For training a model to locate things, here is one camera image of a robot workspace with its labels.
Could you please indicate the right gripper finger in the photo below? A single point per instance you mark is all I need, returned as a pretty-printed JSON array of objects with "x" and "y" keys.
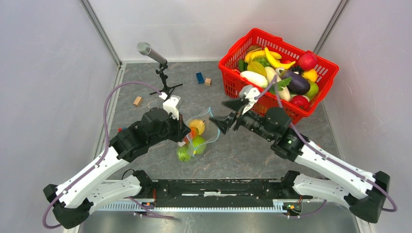
[
  {"x": 224, "y": 123},
  {"x": 235, "y": 104}
]

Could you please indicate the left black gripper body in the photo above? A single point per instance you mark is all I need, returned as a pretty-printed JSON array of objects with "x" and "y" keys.
[{"x": 172, "y": 131}]

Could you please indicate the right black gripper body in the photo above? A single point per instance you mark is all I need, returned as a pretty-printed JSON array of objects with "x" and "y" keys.
[{"x": 252, "y": 121}]

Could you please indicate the clear zip top bag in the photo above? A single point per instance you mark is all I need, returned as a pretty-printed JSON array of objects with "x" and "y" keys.
[{"x": 210, "y": 135}]

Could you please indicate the yellow lemon toy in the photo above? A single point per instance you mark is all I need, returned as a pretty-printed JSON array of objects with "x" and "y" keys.
[{"x": 199, "y": 125}]

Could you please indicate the orange fruit toy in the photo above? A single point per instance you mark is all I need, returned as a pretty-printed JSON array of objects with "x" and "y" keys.
[{"x": 191, "y": 135}]

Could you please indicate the green apple toy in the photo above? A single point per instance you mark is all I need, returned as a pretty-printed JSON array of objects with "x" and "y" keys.
[{"x": 198, "y": 145}]

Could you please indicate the red apple toy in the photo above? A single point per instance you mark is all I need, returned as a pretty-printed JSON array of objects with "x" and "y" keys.
[{"x": 307, "y": 61}]

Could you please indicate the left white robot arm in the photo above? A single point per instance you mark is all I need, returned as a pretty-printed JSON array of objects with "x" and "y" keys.
[{"x": 75, "y": 200}]

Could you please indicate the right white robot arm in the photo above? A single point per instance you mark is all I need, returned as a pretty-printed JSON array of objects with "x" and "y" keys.
[{"x": 362, "y": 192}]

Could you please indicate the white cucumber toy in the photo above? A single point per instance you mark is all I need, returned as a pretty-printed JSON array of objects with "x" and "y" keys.
[{"x": 255, "y": 78}]

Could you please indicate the wooden block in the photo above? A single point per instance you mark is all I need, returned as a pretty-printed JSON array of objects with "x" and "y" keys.
[{"x": 138, "y": 101}]

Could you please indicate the small wooden cube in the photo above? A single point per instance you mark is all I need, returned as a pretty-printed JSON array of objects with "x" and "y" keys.
[{"x": 208, "y": 82}]

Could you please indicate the white radish toy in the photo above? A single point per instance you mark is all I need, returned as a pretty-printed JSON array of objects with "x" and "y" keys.
[{"x": 282, "y": 84}]

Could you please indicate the blue toy brick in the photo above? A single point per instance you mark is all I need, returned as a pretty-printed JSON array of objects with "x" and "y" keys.
[{"x": 200, "y": 78}]

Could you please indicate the green grapes toy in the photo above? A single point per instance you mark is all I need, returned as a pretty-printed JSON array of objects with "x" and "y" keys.
[{"x": 263, "y": 61}]

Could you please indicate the red tomato toy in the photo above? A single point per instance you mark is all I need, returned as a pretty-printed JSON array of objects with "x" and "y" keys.
[{"x": 300, "y": 101}]

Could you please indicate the red plastic basket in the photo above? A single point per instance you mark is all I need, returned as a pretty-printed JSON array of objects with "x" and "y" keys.
[{"x": 233, "y": 64}]

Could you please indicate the yellow banana bunch toy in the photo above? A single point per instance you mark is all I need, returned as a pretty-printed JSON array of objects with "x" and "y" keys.
[{"x": 260, "y": 54}]

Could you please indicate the purple eggplant toy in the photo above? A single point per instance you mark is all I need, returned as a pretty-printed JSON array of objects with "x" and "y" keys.
[{"x": 297, "y": 84}]

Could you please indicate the black tripod stand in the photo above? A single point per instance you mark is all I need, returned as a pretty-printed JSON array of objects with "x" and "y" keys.
[{"x": 166, "y": 89}]

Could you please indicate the green pear toy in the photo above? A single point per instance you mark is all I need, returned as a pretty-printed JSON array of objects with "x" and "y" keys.
[{"x": 313, "y": 91}]

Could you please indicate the small yellow orange toy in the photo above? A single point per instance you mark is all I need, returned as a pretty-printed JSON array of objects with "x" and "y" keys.
[{"x": 310, "y": 75}]

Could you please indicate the grey microphone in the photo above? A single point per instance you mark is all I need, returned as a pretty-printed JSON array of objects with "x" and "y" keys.
[{"x": 145, "y": 49}]

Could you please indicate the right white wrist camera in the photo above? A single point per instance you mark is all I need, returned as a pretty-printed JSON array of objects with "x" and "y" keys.
[{"x": 250, "y": 95}]

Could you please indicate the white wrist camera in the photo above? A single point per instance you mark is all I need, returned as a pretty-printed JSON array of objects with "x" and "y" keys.
[
  {"x": 250, "y": 95},
  {"x": 170, "y": 104}
]

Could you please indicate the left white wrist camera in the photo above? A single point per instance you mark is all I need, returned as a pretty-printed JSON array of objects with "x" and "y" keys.
[{"x": 170, "y": 104}]

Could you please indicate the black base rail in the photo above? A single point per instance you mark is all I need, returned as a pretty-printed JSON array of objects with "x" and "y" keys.
[{"x": 207, "y": 193}]

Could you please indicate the white cable duct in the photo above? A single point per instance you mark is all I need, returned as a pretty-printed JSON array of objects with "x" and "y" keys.
[{"x": 128, "y": 205}]

